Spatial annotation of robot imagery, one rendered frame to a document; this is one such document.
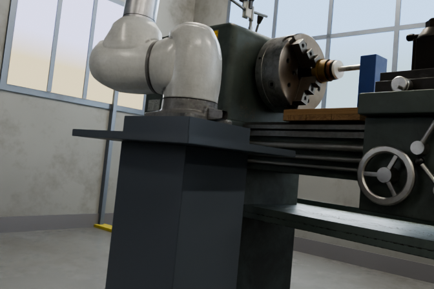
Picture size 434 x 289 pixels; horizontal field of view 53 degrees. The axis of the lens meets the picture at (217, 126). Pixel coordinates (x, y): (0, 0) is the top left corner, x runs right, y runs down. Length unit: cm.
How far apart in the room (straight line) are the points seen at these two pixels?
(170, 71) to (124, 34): 19
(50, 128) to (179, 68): 278
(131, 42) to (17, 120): 256
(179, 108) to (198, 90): 7
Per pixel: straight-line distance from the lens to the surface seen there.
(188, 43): 117
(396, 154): 120
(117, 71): 125
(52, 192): 392
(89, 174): 408
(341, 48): 385
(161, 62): 119
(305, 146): 151
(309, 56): 170
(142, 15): 132
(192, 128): 104
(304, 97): 170
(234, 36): 172
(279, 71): 165
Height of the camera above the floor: 70
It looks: 4 degrees up
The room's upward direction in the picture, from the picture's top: 5 degrees clockwise
